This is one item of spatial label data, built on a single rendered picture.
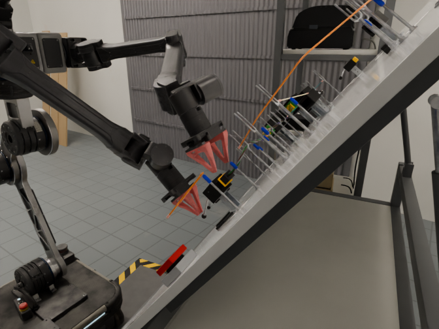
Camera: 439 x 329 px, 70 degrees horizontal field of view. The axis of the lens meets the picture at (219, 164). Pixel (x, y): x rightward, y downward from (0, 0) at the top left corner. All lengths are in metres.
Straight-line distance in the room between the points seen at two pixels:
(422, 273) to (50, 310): 1.61
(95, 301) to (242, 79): 2.60
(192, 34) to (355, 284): 3.35
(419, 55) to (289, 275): 0.85
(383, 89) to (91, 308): 1.71
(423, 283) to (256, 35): 2.97
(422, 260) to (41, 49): 1.43
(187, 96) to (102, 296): 1.39
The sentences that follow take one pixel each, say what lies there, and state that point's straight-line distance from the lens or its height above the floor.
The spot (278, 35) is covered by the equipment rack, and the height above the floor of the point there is 1.52.
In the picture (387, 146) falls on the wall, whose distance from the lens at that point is 3.24.
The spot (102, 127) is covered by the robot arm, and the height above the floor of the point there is 1.29.
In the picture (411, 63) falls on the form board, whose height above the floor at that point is 1.47.
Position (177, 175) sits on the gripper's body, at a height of 1.15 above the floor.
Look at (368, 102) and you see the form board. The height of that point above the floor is 1.43.
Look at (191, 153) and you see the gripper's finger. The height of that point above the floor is 1.24.
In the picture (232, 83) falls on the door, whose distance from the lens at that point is 3.64.
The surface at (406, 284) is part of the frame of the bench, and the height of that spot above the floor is 0.80.
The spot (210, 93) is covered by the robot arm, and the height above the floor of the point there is 1.37.
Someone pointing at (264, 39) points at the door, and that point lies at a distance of 3.43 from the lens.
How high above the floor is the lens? 1.48
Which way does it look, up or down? 21 degrees down
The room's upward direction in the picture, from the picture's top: straight up
